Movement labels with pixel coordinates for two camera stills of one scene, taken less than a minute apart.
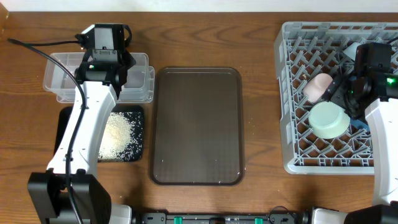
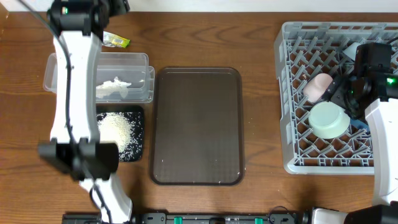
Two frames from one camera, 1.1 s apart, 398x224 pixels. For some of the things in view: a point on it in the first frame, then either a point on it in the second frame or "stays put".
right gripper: (336, 93) stays put
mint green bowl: (329, 119) stays put
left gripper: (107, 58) → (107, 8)
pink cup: (315, 88) stays put
